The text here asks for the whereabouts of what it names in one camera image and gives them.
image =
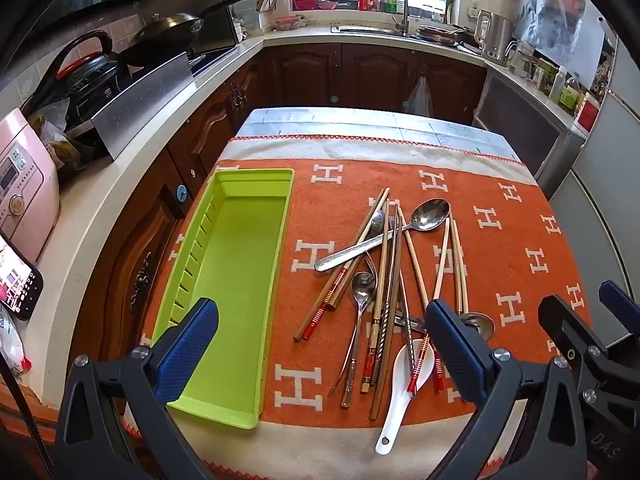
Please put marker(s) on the green label bottle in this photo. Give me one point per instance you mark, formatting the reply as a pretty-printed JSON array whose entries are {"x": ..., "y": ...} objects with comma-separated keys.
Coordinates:
[{"x": 571, "y": 95}]

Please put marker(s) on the white ceramic spoon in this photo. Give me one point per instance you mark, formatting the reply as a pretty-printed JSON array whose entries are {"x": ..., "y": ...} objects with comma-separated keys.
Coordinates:
[{"x": 397, "y": 387}]

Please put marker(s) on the pink rice cooker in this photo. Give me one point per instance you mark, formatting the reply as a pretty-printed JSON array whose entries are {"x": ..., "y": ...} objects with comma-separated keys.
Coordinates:
[{"x": 25, "y": 185}]

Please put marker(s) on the green plastic utensil tray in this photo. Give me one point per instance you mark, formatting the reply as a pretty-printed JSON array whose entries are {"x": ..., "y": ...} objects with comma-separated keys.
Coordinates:
[{"x": 235, "y": 270}]

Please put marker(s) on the black smartphone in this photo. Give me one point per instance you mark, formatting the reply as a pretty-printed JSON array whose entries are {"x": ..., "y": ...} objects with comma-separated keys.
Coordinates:
[{"x": 17, "y": 285}]

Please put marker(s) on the large steel spoon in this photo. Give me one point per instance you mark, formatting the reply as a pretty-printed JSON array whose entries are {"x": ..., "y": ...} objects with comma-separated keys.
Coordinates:
[{"x": 430, "y": 212}]

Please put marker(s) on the grey refrigerator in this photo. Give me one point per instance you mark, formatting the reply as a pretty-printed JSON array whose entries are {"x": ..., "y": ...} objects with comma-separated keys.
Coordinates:
[{"x": 600, "y": 185}]

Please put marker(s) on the large clear wall bag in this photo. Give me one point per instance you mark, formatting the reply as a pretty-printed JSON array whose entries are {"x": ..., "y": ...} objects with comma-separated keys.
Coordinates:
[{"x": 555, "y": 15}]

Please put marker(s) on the white kitchen countertop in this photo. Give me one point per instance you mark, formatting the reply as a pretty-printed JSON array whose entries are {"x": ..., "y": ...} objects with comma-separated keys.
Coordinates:
[{"x": 100, "y": 195}]

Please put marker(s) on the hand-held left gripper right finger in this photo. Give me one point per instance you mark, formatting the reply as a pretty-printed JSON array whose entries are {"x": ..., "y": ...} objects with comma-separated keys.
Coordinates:
[{"x": 457, "y": 355}]

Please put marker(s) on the black wok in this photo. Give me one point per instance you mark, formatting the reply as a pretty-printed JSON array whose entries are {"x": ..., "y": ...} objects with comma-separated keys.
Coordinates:
[{"x": 165, "y": 30}]

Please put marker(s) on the red container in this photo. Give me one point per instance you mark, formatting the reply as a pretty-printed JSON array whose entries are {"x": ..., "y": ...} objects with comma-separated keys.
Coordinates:
[{"x": 587, "y": 112}]

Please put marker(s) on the orange patterned blanket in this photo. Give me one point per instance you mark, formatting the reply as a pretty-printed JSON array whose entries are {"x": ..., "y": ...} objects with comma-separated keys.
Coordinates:
[{"x": 340, "y": 210}]

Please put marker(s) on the brown wooden chopstick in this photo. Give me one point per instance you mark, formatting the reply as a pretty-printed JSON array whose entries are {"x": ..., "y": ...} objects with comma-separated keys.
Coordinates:
[
  {"x": 306, "y": 324},
  {"x": 342, "y": 290}
]

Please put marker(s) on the steel fork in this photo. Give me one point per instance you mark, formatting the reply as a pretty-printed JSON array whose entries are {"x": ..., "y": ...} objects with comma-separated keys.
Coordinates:
[{"x": 378, "y": 220}]

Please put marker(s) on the grey steel appliance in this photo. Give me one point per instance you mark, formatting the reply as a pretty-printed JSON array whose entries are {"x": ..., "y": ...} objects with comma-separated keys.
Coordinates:
[{"x": 520, "y": 120}]

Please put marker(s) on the steel electric kettle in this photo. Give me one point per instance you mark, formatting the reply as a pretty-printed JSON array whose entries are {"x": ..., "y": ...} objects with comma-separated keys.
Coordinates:
[{"x": 495, "y": 37}]

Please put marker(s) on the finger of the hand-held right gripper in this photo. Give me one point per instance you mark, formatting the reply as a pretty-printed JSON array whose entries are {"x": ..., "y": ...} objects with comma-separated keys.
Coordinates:
[
  {"x": 565, "y": 322},
  {"x": 617, "y": 297}
]

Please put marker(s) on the white printed packet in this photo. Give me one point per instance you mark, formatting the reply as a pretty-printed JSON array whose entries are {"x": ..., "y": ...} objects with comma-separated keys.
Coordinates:
[{"x": 11, "y": 340}]

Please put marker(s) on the glass jar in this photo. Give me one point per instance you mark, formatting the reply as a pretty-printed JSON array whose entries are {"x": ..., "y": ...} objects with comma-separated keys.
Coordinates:
[{"x": 522, "y": 59}]

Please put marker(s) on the black pressure cooker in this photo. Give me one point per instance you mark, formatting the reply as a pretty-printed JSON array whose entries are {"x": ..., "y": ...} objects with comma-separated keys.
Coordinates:
[{"x": 90, "y": 75}]

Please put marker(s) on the clear hanging plastic bag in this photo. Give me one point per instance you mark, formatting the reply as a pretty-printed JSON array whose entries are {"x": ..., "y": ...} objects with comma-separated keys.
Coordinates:
[{"x": 419, "y": 100}]

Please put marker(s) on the pale blue table cover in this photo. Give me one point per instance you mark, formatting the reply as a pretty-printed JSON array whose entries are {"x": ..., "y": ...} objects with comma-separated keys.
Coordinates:
[{"x": 350, "y": 122}]

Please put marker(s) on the red basin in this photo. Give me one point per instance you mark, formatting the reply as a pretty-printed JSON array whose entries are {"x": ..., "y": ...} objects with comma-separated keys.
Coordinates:
[{"x": 305, "y": 1}]

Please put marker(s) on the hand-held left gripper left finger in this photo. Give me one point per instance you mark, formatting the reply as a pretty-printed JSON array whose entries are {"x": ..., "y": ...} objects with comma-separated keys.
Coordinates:
[{"x": 190, "y": 345}]

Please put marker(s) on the steel kitchen faucet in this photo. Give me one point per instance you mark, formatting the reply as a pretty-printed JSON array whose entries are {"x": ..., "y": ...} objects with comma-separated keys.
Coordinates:
[{"x": 402, "y": 5}]

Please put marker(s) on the plastic bag of food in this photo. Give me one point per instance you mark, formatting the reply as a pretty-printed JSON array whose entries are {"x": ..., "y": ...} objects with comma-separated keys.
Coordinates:
[{"x": 60, "y": 145}]

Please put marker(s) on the small steel spoon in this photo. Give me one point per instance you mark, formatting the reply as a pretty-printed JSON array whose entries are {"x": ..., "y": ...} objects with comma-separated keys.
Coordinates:
[{"x": 363, "y": 287}]

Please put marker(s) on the blue round cabinet hook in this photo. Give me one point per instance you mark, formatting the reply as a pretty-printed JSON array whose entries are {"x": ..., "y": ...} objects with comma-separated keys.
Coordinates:
[{"x": 181, "y": 192}]

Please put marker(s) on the stacked dishes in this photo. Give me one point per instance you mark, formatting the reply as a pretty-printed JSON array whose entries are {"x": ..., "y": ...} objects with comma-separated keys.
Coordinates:
[{"x": 440, "y": 32}]

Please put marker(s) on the steel splash guard panel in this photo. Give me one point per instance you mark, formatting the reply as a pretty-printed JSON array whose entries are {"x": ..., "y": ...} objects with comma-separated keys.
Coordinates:
[{"x": 145, "y": 105}]

